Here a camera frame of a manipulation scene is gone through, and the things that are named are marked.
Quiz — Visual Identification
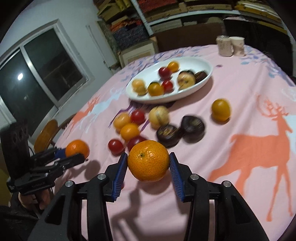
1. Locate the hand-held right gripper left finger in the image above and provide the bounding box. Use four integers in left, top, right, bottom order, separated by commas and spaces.
28, 152, 128, 241

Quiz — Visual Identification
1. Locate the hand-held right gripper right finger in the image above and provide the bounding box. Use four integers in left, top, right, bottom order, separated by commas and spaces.
169, 152, 270, 241

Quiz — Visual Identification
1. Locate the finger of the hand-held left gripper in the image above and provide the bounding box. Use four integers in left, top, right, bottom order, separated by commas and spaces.
44, 153, 85, 173
31, 147, 70, 166

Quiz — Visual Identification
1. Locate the orange mandarin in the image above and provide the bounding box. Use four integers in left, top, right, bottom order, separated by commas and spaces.
127, 140, 170, 182
65, 139, 90, 159

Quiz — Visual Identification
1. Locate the orange yellow tomato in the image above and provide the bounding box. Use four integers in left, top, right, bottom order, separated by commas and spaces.
147, 82, 164, 97

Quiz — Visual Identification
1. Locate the tan round fruit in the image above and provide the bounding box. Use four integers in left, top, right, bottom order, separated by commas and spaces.
131, 79, 147, 96

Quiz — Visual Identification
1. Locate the red cherry tomato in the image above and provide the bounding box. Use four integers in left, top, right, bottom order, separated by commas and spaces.
162, 79, 174, 93
158, 67, 173, 79
108, 138, 125, 155
131, 109, 146, 125

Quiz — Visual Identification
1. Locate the pale yellow marked fruit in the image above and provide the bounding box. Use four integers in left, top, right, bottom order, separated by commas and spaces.
177, 71, 196, 90

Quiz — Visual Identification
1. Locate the dark brown mangosteen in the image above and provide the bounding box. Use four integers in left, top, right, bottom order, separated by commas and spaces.
156, 124, 183, 148
194, 71, 208, 84
180, 115, 205, 143

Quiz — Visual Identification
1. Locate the white oval plate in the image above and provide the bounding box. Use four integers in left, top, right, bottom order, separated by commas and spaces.
125, 57, 213, 104

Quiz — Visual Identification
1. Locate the small orange tomato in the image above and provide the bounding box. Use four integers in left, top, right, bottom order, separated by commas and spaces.
167, 61, 180, 72

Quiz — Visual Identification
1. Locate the person's left forearm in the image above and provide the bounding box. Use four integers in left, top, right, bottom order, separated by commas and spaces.
0, 204, 41, 241

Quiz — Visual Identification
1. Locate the person's left hand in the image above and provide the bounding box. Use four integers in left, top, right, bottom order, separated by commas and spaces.
18, 189, 53, 211

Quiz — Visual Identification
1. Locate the carved wooden chair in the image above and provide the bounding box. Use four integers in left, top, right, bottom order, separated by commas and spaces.
33, 113, 77, 153

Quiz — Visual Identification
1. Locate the red tomato hidden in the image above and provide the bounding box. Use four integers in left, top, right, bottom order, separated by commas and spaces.
127, 135, 147, 151

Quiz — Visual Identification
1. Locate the yellow round fruit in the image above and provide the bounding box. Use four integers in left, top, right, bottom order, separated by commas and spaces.
113, 112, 132, 133

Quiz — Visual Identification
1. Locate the pink deer printed tablecloth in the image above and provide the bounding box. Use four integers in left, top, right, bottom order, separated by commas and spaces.
53, 44, 296, 241

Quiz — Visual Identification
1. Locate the sliding glass window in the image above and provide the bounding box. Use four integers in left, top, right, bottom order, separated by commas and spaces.
0, 20, 95, 131

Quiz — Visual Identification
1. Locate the pile of patterned boxes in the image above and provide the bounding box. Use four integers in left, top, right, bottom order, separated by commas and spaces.
94, 0, 149, 52

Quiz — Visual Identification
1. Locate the paper cup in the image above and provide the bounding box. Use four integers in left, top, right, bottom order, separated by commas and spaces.
229, 37, 245, 57

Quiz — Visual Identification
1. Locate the white metal shelf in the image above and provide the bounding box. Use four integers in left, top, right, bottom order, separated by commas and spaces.
131, 0, 289, 35

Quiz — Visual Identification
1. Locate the stack of boxes on shelf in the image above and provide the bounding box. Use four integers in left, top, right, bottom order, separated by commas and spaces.
136, 0, 287, 33

